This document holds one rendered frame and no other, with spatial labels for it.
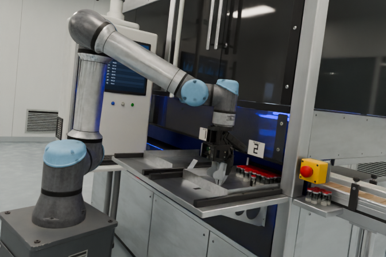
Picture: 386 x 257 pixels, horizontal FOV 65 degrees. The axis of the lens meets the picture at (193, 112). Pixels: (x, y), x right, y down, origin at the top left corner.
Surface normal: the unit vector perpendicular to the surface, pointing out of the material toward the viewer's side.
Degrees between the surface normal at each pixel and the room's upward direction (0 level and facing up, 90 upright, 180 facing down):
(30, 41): 90
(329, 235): 90
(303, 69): 90
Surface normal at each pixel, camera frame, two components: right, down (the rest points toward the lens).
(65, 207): 0.56, -0.19
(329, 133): 0.58, 0.11
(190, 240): -0.80, -0.06
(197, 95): -0.05, 0.06
